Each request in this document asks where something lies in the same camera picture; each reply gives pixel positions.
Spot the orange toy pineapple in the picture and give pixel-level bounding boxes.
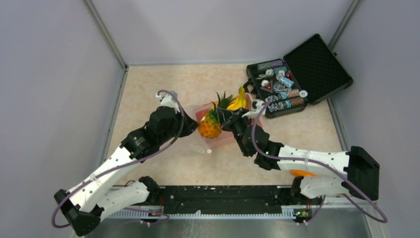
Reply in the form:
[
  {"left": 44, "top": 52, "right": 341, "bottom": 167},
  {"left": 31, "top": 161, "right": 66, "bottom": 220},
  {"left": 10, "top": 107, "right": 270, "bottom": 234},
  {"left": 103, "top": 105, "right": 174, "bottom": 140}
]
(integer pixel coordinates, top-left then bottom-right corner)
[{"left": 198, "top": 92, "right": 233, "bottom": 139}]

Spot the black poker chip case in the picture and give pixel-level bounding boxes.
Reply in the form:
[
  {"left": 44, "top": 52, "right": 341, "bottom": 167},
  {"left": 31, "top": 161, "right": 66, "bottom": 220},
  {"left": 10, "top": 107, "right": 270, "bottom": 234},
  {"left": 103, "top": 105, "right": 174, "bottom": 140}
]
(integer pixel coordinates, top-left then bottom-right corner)
[{"left": 243, "top": 34, "right": 354, "bottom": 118}]

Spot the pink plastic basket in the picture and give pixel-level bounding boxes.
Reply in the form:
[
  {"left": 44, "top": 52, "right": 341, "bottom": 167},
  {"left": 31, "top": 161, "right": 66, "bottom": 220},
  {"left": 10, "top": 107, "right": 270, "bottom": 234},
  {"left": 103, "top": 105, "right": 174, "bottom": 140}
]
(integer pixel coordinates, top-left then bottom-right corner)
[{"left": 193, "top": 93, "right": 263, "bottom": 149}]

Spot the yellow banana bunch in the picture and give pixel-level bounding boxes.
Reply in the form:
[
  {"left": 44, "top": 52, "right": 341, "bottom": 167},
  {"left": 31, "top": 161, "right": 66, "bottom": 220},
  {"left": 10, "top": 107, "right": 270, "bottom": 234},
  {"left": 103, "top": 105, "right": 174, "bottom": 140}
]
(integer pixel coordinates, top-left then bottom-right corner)
[{"left": 227, "top": 87, "right": 246, "bottom": 111}]

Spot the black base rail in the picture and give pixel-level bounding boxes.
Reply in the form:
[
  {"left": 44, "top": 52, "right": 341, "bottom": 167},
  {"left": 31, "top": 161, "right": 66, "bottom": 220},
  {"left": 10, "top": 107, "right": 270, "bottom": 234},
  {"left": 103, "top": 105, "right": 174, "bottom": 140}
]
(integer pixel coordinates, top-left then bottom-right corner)
[{"left": 139, "top": 185, "right": 322, "bottom": 223}]

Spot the clear zip top bag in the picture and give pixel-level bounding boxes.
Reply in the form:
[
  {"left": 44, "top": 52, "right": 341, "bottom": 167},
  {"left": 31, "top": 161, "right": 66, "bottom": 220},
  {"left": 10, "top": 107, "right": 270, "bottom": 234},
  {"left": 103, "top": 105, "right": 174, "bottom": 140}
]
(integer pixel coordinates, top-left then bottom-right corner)
[{"left": 184, "top": 104, "right": 212, "bottom": 156}]

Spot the orange carrot toy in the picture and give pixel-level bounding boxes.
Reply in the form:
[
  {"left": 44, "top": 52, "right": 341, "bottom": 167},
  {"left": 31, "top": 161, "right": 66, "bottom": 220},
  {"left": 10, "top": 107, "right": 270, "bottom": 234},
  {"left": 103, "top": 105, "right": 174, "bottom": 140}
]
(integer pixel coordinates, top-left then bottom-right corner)
[{"left": 291, "top": 170, "right": 316, "bottom": 177}]

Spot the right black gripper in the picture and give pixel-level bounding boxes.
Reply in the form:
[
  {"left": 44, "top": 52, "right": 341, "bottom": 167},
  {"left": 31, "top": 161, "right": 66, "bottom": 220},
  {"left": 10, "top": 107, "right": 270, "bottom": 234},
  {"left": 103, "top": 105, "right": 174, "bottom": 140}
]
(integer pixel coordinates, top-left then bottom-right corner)
[{"left": 216, "top": 107, "right": 253, "bottom": 157}]

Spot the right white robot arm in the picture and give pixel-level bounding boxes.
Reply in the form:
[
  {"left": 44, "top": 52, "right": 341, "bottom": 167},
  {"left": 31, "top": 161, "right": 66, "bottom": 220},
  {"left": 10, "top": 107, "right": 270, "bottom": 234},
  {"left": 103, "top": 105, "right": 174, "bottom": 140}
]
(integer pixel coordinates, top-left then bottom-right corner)
[{"left": 216, "top": 109, "right": 380, "bottom": 204}]

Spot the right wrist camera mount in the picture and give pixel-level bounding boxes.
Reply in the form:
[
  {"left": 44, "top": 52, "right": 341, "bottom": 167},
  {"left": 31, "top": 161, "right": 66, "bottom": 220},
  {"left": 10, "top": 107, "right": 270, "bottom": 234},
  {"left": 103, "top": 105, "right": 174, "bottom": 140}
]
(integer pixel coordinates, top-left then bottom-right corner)
[{"left": 244, "top": 100, "right": 269, "bottom": 119}]

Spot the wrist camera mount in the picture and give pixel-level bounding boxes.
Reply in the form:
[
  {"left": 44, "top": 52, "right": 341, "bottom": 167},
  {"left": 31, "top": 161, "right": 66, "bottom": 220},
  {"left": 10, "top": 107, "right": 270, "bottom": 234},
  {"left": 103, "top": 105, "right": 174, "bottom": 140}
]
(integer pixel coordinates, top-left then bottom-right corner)
[
  {"left": 156, "top": 91, "right": 180, "bottom": 112},
  {"left": 244, "top": 100, "right": 269, "bottom": 119}
]

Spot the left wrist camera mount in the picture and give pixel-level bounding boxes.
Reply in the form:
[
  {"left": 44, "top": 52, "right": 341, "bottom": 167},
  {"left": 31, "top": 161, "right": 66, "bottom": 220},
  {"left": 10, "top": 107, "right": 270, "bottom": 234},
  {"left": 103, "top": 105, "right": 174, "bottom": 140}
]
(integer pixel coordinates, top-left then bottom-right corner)
[{"left": 156, "top": 91, "right": 180, "bottom": 112}]

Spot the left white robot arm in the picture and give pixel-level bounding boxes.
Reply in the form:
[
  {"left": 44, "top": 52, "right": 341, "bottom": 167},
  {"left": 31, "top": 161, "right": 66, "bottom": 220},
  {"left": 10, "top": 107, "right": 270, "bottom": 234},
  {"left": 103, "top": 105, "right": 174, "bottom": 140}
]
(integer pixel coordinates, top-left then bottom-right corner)
[{"left": 51, "top": 106, "right": 199, "bottom": 236}]

